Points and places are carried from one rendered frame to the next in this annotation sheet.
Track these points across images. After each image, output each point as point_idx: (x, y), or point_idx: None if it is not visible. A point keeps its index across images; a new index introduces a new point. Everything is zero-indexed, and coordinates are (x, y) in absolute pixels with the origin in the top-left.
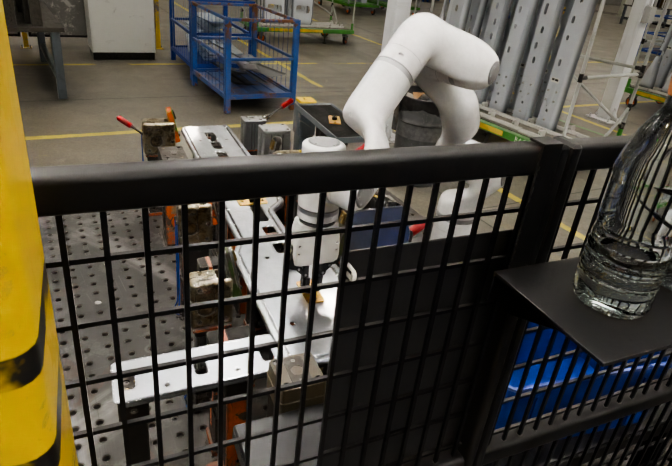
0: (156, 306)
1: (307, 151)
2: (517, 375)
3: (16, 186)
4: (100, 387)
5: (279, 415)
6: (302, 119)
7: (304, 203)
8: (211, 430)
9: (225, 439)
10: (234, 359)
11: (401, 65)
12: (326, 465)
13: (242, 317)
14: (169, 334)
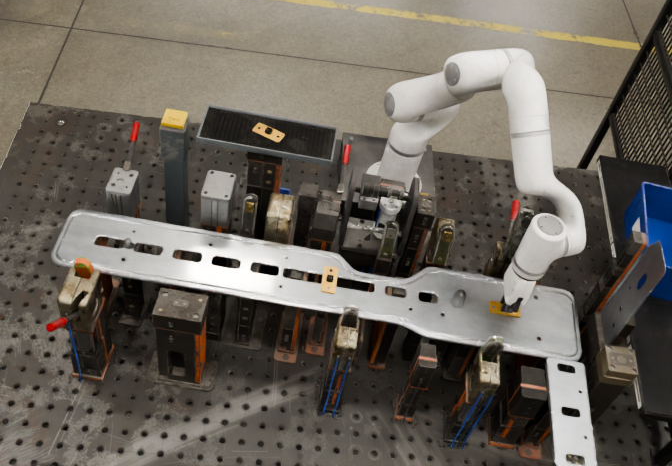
0: (309, 431)
1: (556, 242)
2: None
3: None
4: None
5: (642, 385)
6: (185, 142)
7: (541, 270)
8: (503, 439)
9: (545, 430)
10: (569, 389)
11: (549, 130)
12: None
13: (360, 365)
14: (359, 433)
